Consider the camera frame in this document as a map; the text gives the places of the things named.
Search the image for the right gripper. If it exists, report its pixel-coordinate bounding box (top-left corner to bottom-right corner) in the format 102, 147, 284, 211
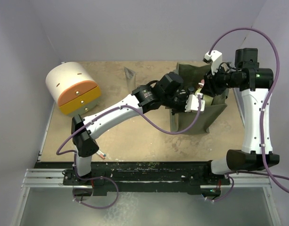
201, 64, 240, 97

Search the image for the orange bottle pink cap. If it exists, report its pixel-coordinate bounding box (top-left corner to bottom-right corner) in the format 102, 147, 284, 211
198, 80, 205, 88

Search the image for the green pump bottle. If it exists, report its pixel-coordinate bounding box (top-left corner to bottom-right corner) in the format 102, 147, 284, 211
195, 88, 214, 106

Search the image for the green canvas bag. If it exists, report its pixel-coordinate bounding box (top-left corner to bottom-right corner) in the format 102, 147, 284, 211
168, 62, 229, 135

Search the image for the clear bottle dark label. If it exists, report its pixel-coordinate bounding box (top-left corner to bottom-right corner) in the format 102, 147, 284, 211
187, 86, 195, 95

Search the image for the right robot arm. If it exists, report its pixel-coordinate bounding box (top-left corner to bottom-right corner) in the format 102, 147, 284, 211
201, 48, 280, 184

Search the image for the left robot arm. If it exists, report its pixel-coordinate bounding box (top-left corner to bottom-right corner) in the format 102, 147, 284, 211
71, 72, 194, 185

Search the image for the silver squeeze tube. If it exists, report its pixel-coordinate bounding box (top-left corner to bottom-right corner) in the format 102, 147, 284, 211
124, 67, 136, 93

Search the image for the orange capped pen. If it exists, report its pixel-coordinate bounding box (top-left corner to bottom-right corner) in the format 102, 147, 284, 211
96, 150, 106, 160

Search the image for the white round drawer box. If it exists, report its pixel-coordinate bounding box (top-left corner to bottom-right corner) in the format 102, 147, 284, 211
45, 62, 101, 117

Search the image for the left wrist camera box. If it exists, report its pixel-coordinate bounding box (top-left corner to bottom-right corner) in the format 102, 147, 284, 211
185, 93, 205, 113

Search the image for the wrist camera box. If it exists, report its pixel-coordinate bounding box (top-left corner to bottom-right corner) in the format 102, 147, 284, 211
185, 93, 205, 113
203, 50, 223, 75

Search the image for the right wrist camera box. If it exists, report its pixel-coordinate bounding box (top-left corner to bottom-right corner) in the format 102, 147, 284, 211
203, 50, 223, 75

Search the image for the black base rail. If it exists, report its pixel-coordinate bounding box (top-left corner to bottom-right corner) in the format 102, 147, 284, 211
34, 161, 230, 196

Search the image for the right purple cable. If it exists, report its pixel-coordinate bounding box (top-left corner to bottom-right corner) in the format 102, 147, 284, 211
205, 27, 289, 203

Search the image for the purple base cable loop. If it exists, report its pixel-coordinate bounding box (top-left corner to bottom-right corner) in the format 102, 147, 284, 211
72, 176, 119, 209

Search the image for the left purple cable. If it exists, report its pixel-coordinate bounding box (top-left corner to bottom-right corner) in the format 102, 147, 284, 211
56, 95, 202, 182

